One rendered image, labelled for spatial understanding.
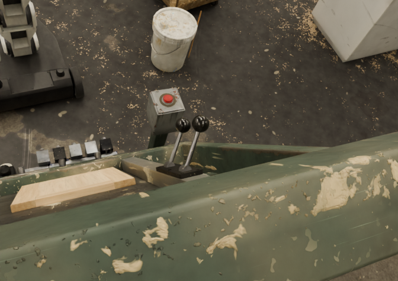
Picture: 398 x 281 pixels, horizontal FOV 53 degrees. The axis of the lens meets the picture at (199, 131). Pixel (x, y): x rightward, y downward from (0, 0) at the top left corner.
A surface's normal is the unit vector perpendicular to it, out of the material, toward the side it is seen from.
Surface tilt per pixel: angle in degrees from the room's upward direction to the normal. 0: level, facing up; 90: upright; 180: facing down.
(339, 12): 90
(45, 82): 0
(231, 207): 31
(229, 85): 0
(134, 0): 0
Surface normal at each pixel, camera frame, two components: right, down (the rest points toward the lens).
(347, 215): 0.35, -0.01
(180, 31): 0.21, -0.51
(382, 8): -0.89, 0.25
